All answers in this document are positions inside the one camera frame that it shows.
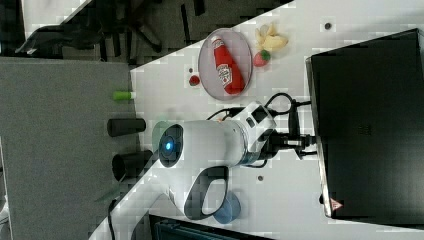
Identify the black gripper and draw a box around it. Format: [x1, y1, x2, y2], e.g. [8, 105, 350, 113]
[263, 99, 316, 160]

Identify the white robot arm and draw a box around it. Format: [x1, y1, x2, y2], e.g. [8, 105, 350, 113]
[89, 101, 316, 240]

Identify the black and steel toaster oven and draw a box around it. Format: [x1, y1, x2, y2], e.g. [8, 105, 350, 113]
[306, 28, 424, 229]

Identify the pink strawberry toy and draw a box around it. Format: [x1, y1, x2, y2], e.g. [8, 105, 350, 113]
[253, 50, 271, 67]

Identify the red ketchup bottle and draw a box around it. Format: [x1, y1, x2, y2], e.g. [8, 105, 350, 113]
[211, 35, 245, 95]

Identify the blue cup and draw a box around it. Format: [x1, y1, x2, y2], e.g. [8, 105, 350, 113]
[213, 191, 241, 224]

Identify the yellow peeled banana toy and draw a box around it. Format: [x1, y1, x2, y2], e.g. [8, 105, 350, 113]
[255, 23, 288, 52]

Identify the small red strawberry toy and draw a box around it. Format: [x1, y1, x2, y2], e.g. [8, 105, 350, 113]
[189, 75, 200, 86]

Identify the grey round plate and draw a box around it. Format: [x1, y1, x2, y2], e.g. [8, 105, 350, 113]
[198, 28, 253, 101]

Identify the large black cylinder holder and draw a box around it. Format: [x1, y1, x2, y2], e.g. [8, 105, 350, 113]
[112, 150, 153, 181]

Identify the small black cylinder cup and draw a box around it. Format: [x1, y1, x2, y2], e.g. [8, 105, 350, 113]
[107, 118, 146, 137]

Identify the bright green object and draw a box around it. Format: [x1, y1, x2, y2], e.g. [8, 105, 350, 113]
[112, 91, 136, 101]

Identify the green slotted spatula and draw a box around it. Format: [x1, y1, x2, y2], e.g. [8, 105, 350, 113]
[95, 181, 126, 202]

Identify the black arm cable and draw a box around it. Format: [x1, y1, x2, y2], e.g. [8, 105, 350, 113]
[206, 92, 313, 122]

